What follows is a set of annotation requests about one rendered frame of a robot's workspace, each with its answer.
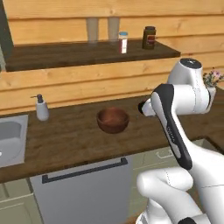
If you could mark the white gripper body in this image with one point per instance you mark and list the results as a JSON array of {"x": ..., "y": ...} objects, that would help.
[{"x": 149, "y": 108}]

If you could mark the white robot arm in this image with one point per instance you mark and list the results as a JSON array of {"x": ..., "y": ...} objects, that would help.
[{"x": 210, "y": 180}]

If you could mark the brown wooden bowl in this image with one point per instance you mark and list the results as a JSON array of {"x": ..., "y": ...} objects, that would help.
[{"x": 113, "y": 121}]

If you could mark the pale green drawer front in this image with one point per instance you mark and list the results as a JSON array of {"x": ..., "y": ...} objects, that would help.
[{"x": 151, "y": 159}]

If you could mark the blue-lidded spice jar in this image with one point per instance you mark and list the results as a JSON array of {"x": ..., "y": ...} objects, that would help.
[{"x": 123, "y": 43}]

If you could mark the flowering plant in white pot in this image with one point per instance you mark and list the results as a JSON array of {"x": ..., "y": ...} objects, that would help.
[{"x": 212, "y": 79}]

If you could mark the dark brown jar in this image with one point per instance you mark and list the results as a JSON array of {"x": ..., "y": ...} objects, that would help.
[{"x": 149, "y": 38}]

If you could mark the clear drinking glass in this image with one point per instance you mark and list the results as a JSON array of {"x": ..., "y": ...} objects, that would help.
[
  {"x": 113, "y": 28},
  {"x": 92, "y": 29}
]

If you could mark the white soap dispenser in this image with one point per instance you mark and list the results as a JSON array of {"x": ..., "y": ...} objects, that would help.
[{"x": 42, "y": 110}]

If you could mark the grey dishwasher door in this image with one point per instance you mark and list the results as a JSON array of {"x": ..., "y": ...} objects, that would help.
[{"x": 87, "y": 198}]

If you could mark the grey steel sink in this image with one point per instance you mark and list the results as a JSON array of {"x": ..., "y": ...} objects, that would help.
[{"x": 11, "y": 140}]

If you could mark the pale green cupboard run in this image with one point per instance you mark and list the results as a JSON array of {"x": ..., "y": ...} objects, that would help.
[{"x": 16, "y": 204}]

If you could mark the dark wooden wall shelf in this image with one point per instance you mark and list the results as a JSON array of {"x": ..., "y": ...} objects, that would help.
[{"x": 73, "y": 55}]

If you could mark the dark grey-green wall cabinet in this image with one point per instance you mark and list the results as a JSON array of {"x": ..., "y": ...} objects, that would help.
[{"x": 5, "y": 32}]

